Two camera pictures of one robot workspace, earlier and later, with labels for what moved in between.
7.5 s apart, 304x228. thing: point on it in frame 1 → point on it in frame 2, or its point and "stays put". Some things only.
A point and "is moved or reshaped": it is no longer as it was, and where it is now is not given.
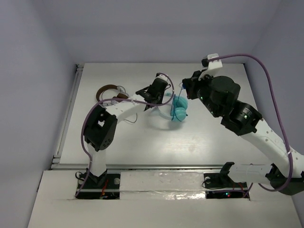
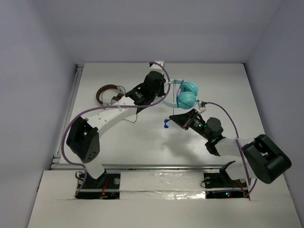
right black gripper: [193, 82] → [185, 120]
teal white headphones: [178, 109] is moved or reshaped
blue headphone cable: [179, 94] → [166, 120]
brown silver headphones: [121, 94] stays put
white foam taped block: [162, 185] stays put
